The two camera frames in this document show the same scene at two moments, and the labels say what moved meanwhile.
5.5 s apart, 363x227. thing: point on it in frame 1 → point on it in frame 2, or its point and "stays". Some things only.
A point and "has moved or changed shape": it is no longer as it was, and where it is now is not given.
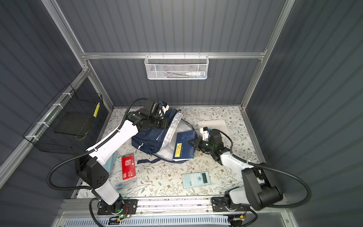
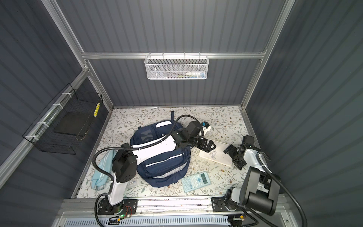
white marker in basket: x=195 y=74 stays
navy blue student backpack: x=159 y=142 has moved or changed shape
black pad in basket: x=73 y=123 stays
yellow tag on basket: x=96 y=109 stays
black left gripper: x=163 y=127 → x=208 y=148
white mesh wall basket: x=174 y=67 stays
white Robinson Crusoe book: x=219 y=124 has moved or changed shape
